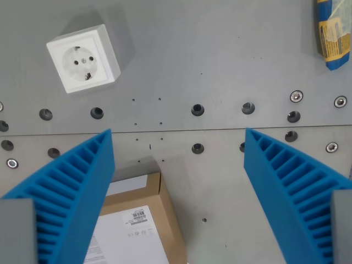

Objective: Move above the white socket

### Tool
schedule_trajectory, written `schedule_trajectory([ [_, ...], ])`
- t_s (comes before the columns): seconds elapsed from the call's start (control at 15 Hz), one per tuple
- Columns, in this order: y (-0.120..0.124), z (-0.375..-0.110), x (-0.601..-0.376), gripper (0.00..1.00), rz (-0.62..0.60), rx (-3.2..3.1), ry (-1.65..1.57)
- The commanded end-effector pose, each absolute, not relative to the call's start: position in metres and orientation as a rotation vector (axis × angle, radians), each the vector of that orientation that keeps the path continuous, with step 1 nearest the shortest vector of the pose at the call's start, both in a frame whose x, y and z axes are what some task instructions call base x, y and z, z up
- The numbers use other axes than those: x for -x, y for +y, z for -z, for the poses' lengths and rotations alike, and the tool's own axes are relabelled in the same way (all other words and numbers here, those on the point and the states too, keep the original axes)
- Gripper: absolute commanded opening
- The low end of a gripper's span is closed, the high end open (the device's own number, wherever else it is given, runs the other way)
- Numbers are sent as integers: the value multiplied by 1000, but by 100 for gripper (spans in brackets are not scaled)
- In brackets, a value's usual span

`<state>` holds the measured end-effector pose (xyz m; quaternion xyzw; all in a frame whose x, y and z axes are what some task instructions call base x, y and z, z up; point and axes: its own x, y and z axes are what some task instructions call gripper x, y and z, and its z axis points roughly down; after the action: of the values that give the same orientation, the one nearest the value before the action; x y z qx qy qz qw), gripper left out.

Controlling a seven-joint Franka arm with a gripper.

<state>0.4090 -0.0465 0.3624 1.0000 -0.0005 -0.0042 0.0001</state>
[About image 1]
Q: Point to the brown cardboard box with label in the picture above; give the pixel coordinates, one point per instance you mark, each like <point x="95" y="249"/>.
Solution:
<point x="162" y="217"/>

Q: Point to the blue and yellow package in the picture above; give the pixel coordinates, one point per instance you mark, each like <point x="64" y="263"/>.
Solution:
<point x="334" y="33"/>

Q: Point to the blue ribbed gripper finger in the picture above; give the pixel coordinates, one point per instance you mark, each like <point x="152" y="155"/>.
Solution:
<point x="82" y="187"/>
<point x="275" y="187"/>

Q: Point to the white wall socket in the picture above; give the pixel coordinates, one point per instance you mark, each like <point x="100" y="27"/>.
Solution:
<point x="79" y="61"/>

